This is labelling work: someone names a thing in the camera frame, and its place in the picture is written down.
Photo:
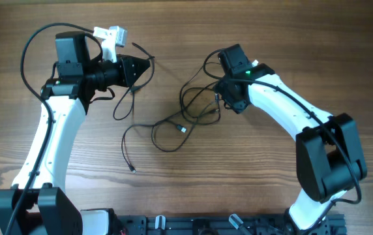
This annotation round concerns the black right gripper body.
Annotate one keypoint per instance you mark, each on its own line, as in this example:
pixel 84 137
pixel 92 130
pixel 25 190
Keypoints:
pixel 237 102

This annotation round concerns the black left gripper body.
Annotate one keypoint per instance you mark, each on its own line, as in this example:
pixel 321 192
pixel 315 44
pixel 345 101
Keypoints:
pixel 123 72

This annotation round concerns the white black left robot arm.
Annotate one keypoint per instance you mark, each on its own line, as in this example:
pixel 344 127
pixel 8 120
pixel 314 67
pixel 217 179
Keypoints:
pixel 36 202

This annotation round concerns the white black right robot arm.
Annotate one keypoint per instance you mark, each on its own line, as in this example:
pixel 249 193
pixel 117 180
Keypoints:
pixel 330 161

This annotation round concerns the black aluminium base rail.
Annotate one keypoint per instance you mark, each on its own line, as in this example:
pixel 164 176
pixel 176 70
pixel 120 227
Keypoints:
pixel 269 224

